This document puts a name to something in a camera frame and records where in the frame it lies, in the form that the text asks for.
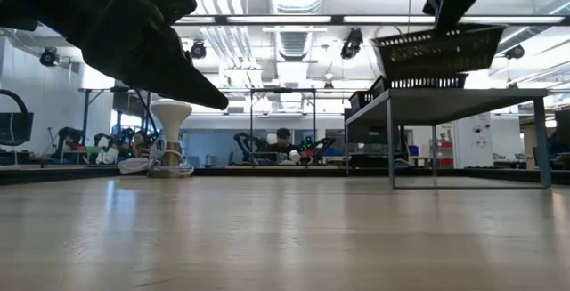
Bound black mesh basket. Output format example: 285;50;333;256
368;72;469;92
370;23;508;82
348;89;376;110

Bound grey perforated metal shelf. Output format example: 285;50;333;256
343;87;554;190

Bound black ceiling spotlight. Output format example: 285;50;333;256
339;27;364;61
190;40;208;61
504;44;526;61
38;46;61;69

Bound person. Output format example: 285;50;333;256
127;130;151;159
265;126;300;164

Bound black overhead crossbar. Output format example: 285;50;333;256
172;12;570;28

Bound white bag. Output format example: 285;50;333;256
94;146;121;166

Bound white cabinet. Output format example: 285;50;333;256
452;112;492;170

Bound red and white rack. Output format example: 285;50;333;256
437;138;456;168

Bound black arched chair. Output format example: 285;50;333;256
0;88;35;148

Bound white dome lamp with cord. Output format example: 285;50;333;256
116;98;196;179

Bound black aluminium table frame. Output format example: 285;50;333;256
0;165;570;186

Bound black background table frame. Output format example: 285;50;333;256
248;86;318;167

